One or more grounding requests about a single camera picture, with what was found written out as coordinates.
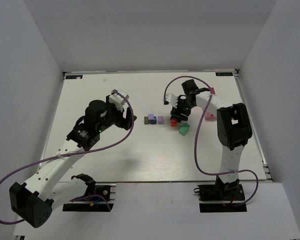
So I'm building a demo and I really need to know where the long dark blue block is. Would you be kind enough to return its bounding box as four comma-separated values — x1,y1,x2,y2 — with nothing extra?
170,115,182,123

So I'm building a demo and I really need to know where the purple wooden cube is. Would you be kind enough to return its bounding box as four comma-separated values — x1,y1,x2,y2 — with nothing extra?
148,114,155,120
157,116,165,125

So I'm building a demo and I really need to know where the green wooden block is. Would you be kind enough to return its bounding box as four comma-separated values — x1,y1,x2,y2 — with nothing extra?
178,123,191,136

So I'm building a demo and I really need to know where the olive wooden cube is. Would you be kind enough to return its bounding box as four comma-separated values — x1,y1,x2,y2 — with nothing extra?
144,116,150,125

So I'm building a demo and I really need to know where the small dark blue cube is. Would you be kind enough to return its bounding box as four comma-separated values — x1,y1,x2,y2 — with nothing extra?
150,116,157,125

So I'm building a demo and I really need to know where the pink plastic bin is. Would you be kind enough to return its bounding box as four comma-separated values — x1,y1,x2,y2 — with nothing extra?
204,87,217,121

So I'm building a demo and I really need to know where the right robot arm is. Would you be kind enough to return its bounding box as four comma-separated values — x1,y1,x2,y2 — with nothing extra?
163,76,253,200

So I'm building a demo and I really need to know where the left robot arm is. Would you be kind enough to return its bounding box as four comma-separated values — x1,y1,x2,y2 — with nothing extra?
9,90,137,228

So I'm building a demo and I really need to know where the red wooden cube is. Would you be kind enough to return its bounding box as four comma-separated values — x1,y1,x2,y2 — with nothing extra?
170,118,178,127

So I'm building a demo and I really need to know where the left blue table label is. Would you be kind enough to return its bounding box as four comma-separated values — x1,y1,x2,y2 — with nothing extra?
65,75,83,80

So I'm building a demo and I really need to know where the blue table label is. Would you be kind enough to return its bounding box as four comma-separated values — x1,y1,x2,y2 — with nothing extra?
65,75,83,80
215,72,233,77

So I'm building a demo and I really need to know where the right blue table label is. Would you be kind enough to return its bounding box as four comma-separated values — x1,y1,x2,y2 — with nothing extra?
215,72,233,77

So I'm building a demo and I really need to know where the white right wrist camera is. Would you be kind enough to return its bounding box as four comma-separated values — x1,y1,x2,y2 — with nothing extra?
162,93,178,109

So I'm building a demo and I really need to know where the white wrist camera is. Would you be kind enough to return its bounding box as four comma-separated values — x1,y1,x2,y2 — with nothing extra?
162,93,178,109
109,89,129,112

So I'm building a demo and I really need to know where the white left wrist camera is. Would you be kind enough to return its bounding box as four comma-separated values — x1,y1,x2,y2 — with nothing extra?
109,89,129,112

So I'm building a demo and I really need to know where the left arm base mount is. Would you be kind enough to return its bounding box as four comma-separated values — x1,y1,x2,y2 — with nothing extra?
62,183,116,213

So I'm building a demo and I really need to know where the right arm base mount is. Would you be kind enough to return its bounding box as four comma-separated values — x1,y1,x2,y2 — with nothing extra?
193,184,247,213

